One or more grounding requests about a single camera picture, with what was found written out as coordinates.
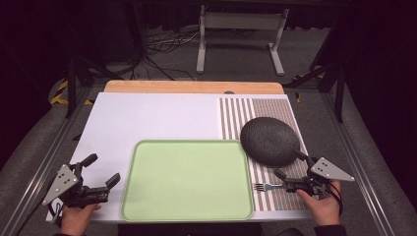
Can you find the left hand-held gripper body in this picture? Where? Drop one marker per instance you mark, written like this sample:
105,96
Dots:
62,183

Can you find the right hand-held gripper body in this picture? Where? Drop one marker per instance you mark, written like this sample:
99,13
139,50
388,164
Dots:
329,170

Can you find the silver fork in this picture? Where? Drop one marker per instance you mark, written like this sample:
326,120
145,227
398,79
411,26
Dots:
267,187

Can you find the black oval textured plate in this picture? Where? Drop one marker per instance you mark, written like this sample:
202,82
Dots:
270,141

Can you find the person's right hand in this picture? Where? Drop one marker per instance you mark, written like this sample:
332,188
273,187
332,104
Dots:
324,208

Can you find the person's left hand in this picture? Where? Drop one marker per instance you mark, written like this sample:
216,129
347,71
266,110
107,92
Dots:
76,219

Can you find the black tripod stand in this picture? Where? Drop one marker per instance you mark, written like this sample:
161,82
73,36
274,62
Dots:
71,91
339,98

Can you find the yellow black hazard tape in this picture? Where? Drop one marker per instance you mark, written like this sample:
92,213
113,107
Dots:
59,96

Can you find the light green tray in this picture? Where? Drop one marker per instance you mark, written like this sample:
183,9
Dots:
187,180

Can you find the white board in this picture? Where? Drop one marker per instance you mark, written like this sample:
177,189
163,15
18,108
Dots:
147,114

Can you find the striped placemat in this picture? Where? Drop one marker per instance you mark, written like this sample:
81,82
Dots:
236,114

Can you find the white metal stand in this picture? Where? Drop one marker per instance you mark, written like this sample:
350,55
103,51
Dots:
242,21

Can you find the aluminium frame rail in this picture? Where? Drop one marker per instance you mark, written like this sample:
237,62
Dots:
49,157
354,157

